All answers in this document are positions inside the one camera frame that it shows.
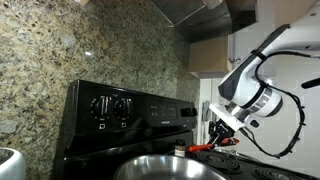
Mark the white door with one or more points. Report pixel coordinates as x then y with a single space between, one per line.
208 94

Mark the white toaster appliance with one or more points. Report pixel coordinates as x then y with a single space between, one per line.
12 164

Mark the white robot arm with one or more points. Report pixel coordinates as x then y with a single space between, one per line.
248 91

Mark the red silicone spatula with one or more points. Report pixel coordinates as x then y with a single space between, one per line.
194 148

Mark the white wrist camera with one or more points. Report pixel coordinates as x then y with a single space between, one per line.
226 117

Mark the steel range hood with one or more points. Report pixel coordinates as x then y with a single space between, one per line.
199 20

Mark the white upper cabinet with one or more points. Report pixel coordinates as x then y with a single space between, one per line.
216 57

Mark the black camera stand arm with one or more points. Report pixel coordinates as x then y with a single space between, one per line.
311 83

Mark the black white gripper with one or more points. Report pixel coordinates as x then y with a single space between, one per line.
220 133

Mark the small spice jar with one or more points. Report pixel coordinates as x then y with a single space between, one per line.
180 148

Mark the stainless steel pan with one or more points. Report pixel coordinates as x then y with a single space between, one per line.
166 167

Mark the black electric stove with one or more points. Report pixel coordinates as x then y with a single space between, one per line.
105 126

